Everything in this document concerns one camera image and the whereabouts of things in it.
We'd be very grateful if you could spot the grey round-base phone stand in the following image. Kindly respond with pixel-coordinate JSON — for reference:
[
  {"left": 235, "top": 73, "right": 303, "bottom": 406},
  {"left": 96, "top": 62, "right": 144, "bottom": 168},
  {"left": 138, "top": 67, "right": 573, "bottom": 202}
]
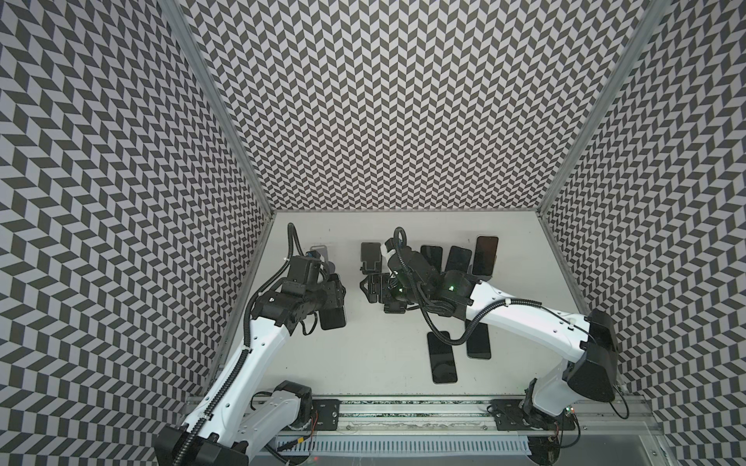
[{"left": 310, "top": 245, "right": 329, "bottom": 262}]

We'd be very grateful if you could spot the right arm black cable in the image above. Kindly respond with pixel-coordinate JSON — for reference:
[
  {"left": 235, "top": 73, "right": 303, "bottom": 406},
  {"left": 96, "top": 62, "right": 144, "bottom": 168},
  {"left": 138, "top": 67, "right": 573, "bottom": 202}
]
[{"left": 391, "top": 226, "right": 631, "bottom": 421}]

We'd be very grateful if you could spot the black rectangular phone stand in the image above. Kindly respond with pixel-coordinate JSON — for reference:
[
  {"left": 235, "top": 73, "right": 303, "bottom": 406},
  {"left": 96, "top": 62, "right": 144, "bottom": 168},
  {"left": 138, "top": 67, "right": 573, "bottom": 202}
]
[{"left": 361, "top": 242, "right": 383, "bottom": 276}]

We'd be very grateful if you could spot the black phone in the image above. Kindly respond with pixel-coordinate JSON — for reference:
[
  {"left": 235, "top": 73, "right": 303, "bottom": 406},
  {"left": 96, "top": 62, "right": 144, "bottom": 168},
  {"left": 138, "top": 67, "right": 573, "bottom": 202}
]
[
  {"left": 427, "top": 332, "right": 458, "bottom": 384},
  {"left": 319, "top": 307, "right": 347, "bottom": 331},
  {"left": 420, "top": 245, "right": 443, "bottom": 273},
  {"left": 444, "top": 246, "right": 472, "bottom": 273},
  {"left": 465, "top": 322, "right": 492, "bottom": 360},
  {"left": 471, "top": 236, "right": 499, "bottom": 278}
]

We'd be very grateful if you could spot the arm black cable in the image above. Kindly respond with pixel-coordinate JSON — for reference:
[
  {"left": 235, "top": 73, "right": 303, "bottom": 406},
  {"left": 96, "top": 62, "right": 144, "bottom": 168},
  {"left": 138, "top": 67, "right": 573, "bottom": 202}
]
[
  {"left": 391, "top": 226, "right": 631, "bottom": 421},
  {"left": 168, "top": 222, "right": 328, "bottom": 466}
]

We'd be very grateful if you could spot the aluminium front rail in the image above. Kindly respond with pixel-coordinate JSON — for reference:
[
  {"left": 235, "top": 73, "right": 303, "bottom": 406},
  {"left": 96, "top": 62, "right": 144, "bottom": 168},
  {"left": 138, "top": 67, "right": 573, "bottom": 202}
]
[{"left": 303, "top": 395, "right": 662, "bottom": 437}]

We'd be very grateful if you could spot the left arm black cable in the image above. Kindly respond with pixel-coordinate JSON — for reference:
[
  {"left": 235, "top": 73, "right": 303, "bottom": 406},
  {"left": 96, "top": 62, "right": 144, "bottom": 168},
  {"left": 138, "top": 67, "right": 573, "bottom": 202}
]
[{"left": 168, "top": 222, "right": 328, "bottom": 466}]

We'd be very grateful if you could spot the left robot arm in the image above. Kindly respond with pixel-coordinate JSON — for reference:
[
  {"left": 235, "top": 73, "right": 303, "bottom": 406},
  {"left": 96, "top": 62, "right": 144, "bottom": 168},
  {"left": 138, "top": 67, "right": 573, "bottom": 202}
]
[{"left": 153, "top": 250, "right": 346, "bottom": 465}]

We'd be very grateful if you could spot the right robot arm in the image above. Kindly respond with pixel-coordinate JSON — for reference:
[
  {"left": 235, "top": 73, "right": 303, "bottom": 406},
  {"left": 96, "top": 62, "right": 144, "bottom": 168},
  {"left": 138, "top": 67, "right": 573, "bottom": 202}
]
[{"left": 361, "top": 240, "right": 619, "bottom": 428}]

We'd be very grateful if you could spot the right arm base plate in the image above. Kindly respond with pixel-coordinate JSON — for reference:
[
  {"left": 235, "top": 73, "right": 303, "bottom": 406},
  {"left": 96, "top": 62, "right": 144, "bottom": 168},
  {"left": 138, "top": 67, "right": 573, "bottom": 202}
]
[{"left": 487, "top": 399, "right": 577, "bottom": 434}]

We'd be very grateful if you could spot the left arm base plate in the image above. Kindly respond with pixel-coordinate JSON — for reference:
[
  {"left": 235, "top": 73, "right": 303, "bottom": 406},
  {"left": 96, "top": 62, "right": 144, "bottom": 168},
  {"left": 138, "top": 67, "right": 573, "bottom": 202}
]
[{"left": 312, "top": 398, "right": 341, "bottom": 432}]

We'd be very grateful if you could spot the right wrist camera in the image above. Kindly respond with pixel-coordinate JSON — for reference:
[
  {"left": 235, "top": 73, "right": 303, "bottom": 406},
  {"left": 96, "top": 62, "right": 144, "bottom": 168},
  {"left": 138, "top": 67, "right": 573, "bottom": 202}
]
[{"left": 380, "top": 238, "right": 401, "bottom": 271}]

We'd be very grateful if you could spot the white ribbed vent strip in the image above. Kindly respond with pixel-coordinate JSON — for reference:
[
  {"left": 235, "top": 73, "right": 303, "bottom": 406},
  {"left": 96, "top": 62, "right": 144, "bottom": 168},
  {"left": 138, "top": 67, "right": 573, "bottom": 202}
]
[{"left": 284, "top": 436, "right": 530, "bottom": 457}]

